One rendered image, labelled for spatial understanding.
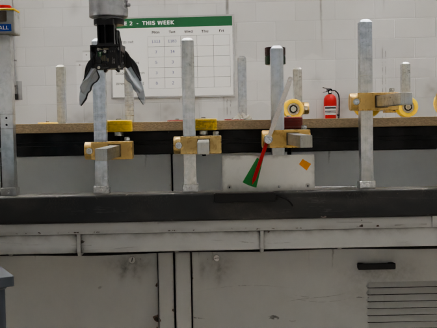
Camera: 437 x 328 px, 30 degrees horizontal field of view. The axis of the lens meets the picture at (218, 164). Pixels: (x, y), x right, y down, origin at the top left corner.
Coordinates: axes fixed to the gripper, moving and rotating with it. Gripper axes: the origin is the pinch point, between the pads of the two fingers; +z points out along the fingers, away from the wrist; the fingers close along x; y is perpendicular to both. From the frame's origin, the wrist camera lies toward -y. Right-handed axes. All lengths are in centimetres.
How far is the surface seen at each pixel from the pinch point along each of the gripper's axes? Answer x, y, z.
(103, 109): -9.8, -35.0, 0.0
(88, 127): -18, -50, 5
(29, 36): -248, -751, -99
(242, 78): 25, -147, -14
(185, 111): 13.2, -37.0, 1.1
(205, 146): 21.2, -8.0, 10.1
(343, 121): 58, -57, 5
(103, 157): -3.9, -5.8, 12.4
